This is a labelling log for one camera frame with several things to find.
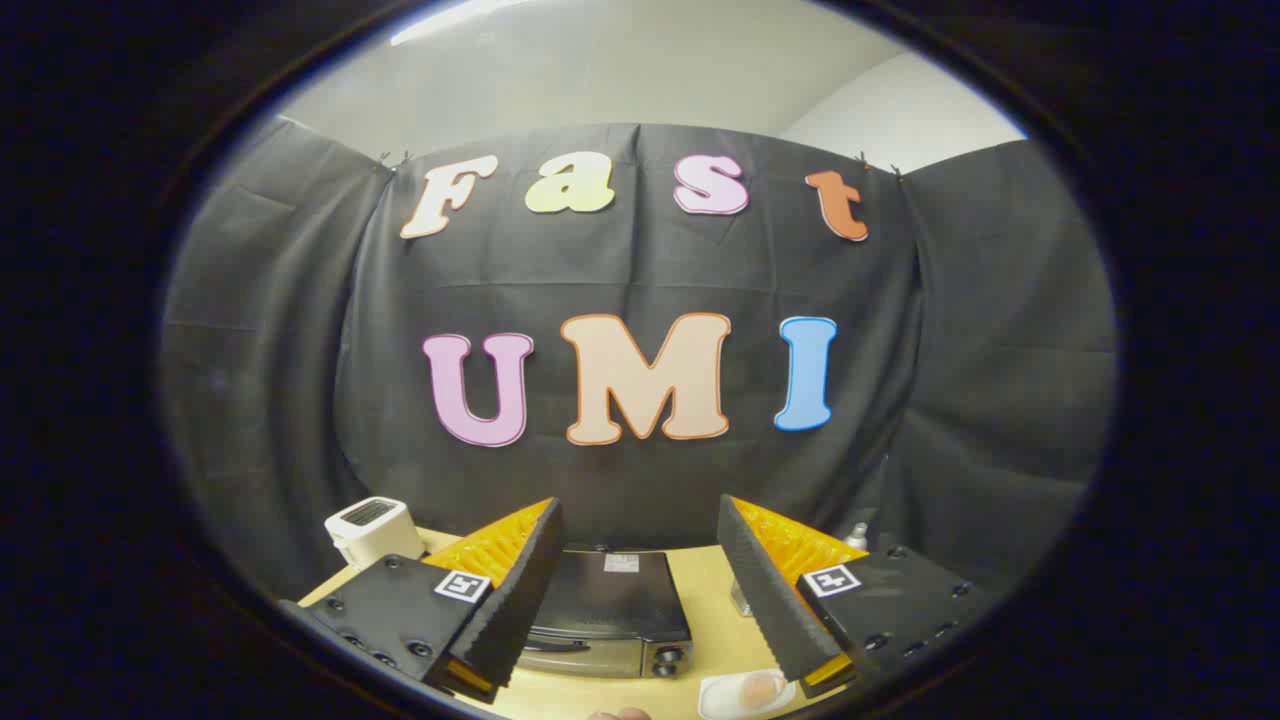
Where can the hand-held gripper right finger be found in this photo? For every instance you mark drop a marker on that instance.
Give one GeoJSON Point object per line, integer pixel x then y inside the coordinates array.
{"type": "Point", "coordinates": [770, 600]}

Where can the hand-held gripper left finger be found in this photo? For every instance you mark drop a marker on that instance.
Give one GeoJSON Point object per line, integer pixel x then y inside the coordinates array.
{"type": "Point", "coordinates": [520, 590]}

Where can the sugared round bread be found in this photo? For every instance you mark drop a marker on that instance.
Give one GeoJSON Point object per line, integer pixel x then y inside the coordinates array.
{"type": "Point", "coordinates": [764, 688]}

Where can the black toaster oven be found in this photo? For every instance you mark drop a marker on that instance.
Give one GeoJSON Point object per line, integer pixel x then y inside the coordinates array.
{"type": "Point", "coordinates": [610, 605]}

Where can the white bread toaster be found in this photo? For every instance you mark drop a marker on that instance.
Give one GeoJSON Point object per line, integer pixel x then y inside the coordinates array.
{"type": "Point", "coordinates": [375, 530]}

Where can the pink labelled drink bottle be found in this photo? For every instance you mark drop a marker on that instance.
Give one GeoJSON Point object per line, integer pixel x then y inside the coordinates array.
{"type": "Point", "coordinates": [856, 538]}

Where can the white square plate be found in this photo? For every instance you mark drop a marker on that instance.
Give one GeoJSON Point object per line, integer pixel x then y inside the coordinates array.
{"type": "Point", "coordinates": [718, 698]}

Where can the black backdrop cloth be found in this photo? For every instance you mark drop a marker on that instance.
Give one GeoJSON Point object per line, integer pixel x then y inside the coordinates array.
{"type": "Point", "coordinates": [650, 270]}

